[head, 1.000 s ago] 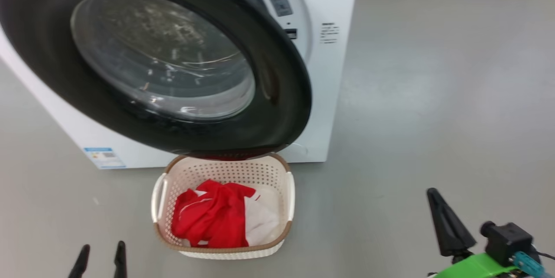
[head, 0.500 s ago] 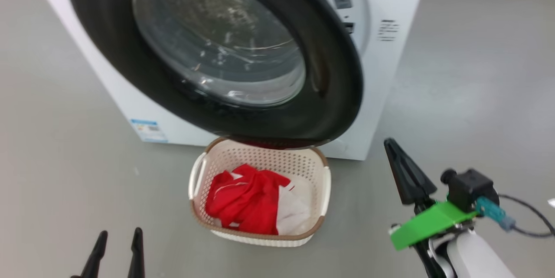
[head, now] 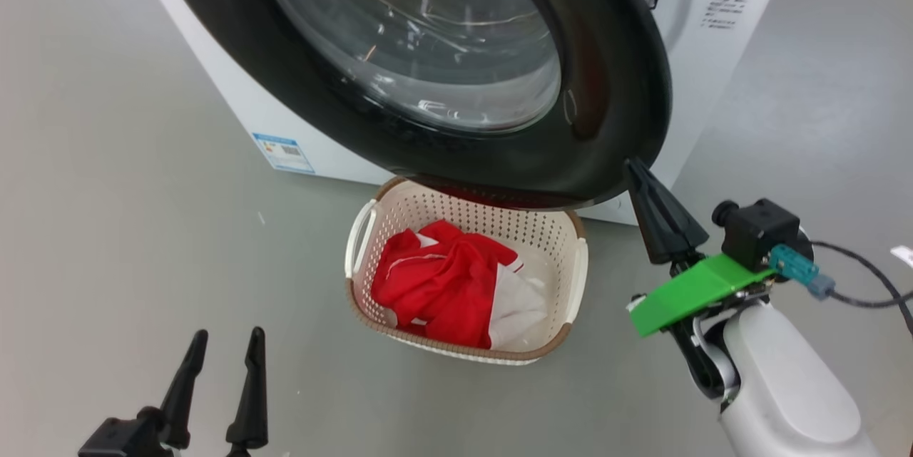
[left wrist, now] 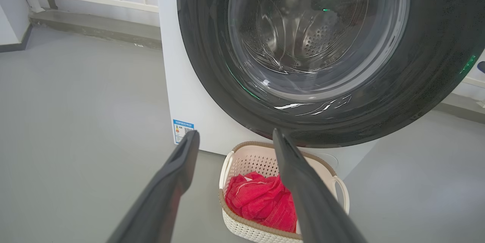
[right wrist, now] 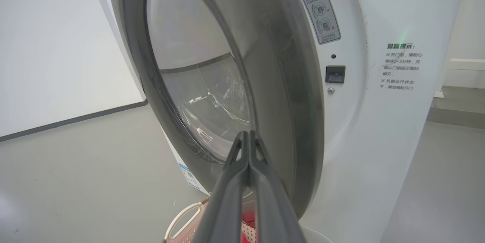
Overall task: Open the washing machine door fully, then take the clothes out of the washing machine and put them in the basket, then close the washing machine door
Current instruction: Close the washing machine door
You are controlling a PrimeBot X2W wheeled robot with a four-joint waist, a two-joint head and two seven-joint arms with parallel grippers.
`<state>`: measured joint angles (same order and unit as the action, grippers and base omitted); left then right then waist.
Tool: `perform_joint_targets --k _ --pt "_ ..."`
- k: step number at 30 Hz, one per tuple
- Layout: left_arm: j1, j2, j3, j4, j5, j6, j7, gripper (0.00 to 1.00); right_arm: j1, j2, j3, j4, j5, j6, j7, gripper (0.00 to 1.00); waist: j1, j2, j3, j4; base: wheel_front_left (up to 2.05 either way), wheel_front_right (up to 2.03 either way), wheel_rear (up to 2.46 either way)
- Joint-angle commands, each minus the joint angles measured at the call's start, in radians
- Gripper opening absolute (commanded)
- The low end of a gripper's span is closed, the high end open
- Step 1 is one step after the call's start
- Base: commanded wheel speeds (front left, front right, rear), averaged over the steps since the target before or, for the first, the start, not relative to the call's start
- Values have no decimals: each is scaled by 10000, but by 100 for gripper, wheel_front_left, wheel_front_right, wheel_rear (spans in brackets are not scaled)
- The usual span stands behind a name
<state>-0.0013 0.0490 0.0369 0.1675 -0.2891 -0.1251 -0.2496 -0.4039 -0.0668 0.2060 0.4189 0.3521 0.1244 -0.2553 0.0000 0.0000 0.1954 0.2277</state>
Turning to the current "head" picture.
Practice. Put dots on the green camera mount plate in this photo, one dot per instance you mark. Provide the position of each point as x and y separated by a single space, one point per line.
692 293

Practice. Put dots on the white front-load washing machine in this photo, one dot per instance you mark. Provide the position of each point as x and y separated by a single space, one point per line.
713 86

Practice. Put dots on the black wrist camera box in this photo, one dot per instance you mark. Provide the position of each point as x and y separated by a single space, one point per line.
760 232

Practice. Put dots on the cream perforated laundry basket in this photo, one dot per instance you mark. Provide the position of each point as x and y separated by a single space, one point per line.
549 243

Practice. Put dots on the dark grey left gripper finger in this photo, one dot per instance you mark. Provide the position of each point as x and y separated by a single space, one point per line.
184 400
251 407

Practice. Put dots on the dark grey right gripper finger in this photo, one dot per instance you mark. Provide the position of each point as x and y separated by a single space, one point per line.
656 236
681 229

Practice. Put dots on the plain red garment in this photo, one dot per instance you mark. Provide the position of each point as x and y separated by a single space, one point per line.
463 300

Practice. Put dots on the black round washer door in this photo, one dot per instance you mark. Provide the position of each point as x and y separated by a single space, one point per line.
606 86

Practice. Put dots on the blue energy label sticker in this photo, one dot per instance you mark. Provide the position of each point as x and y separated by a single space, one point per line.
283 152

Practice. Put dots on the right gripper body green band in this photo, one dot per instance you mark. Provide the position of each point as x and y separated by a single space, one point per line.
702 350

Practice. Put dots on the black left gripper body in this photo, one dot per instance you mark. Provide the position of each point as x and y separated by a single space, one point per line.
125 439

